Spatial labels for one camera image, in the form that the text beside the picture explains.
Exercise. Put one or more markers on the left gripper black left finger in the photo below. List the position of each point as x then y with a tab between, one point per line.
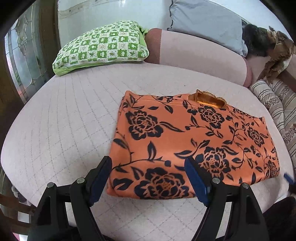
64	212

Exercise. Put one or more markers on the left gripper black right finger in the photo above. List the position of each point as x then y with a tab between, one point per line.
246	221

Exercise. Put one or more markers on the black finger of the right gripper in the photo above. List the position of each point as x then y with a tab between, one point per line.
289	179

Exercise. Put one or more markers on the orange black floral blouse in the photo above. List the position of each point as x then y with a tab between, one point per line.
154	135

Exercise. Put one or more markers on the beige striped floral cushion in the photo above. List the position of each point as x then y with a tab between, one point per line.
279	100

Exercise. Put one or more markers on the pink headboard cushion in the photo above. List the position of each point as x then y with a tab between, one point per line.
257	63

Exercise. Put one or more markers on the black fuzzy garment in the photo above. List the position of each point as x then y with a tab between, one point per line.
258	40

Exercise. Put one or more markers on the wooden stained glass door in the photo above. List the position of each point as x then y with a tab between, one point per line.
28	50

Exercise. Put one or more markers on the grey pillow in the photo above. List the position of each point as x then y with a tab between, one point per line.
209	21

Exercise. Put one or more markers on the green white checkered pillow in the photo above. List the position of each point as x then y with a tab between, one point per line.
122	41

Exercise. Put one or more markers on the pink cylindrical bolster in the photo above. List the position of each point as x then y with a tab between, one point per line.
197	54

